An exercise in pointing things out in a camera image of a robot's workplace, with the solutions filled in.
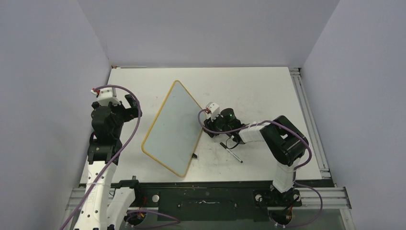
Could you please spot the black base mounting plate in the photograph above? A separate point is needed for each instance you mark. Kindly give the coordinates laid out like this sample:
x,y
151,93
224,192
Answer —
x,y
217,201

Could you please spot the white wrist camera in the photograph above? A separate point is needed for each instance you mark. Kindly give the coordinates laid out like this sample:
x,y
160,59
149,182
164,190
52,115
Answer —
x,y
106,96
212,111

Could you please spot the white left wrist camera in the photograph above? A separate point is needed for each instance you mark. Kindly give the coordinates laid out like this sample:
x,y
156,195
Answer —
x,y
106,96

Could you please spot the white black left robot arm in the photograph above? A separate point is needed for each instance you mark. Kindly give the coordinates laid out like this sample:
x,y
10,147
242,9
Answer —
x,y
98,212

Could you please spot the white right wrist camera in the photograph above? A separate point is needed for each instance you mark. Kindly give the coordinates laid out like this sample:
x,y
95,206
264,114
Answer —
x,y
212,111

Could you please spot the aluminium right side rail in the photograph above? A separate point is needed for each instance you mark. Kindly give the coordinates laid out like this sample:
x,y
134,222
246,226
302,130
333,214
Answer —
x,y
314,136

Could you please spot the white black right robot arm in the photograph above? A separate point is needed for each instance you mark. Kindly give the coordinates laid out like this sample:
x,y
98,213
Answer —
x,y
289,147

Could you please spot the aluminium front frame rail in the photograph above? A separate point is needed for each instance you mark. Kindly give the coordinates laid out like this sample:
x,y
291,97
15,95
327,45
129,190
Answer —
x,y
333,198

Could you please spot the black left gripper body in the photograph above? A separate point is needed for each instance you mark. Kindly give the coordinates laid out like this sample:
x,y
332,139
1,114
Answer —
x,y
121,115

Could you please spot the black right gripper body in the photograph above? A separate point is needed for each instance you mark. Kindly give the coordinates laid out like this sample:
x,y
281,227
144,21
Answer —
x,y
217,125

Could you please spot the yellow framed whiteboard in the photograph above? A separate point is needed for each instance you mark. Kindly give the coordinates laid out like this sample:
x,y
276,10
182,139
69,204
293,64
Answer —
x,y
175,131

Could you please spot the black white marker pen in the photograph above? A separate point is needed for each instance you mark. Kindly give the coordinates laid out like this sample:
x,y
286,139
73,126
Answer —
x,y
229,151

